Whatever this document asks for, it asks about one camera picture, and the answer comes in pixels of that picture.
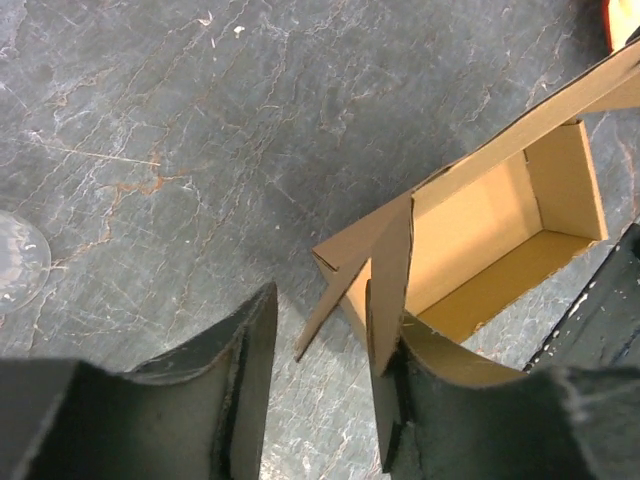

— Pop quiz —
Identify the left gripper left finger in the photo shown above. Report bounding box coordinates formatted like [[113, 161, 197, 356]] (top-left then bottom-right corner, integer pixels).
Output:
[[1, 282, 278, 479]]

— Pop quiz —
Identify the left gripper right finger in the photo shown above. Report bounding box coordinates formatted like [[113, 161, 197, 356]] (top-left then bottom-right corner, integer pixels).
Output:
[[371, 340, 639, 479]]

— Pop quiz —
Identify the clear plastic water bottle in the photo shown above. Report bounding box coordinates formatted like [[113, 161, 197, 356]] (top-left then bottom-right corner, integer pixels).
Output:
[[0, 210, 51, 315]]

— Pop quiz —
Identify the red snack bag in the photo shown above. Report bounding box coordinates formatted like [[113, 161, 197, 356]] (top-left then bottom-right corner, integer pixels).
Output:
[[602, 0, 640, 53]]

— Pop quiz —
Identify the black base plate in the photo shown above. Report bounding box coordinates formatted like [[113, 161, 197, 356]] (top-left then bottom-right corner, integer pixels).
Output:
[[524, 223, 640, 373]]

